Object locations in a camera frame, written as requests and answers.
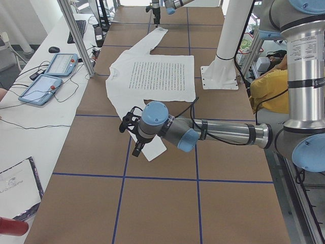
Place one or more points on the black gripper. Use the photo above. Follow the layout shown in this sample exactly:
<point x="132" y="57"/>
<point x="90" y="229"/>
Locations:
<point x="156" y="11"/>
<point x="141" y="140"/>

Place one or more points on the white long-sleeve printed shirt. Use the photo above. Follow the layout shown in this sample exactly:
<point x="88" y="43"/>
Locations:
<point x="138" y="78"/>

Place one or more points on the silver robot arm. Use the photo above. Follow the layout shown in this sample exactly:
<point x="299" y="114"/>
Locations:
<point x="301" y="139"/>
<point x="170" y="6"/>

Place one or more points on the black power adapter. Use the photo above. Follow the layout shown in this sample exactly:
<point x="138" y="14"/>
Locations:
<point x="99" y="36"/>

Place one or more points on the upper blue teach pendant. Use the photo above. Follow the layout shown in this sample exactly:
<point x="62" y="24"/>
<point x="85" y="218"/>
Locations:
<point x="62" y="64"/>

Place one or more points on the blue teach pendant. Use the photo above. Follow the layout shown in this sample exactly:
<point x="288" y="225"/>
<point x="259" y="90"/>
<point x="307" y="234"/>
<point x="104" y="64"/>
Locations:
<point x="41" y="90"/>
<point x="62" y="64"/>

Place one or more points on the black computer mouse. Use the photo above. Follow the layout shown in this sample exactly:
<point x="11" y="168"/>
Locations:
<point x="53" y="49"/>

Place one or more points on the lower blue teach pendant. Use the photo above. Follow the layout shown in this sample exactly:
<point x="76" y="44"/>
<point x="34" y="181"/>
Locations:
<point x="41" y="90"/>

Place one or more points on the small black phone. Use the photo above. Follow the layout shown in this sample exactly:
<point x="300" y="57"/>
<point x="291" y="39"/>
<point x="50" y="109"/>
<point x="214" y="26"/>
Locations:
<point x="35" y="75"/>

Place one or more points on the person in yellow shirt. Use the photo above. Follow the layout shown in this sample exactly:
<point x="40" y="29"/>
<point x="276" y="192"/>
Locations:
<point x="269" y="91"/>

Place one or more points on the red cylinder object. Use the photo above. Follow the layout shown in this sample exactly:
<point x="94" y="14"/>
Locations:
<point x="13" y="227"/>

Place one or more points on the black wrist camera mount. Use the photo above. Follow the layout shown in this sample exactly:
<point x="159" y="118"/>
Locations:
<point x="130" y="121"/>

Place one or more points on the white camera pole base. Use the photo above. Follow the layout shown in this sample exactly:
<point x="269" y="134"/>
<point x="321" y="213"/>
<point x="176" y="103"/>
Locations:
<point x="221" y="73"/>

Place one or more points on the aluminium frame post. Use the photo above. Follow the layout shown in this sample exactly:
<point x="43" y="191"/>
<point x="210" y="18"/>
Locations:
<point x="69" y="17"/>

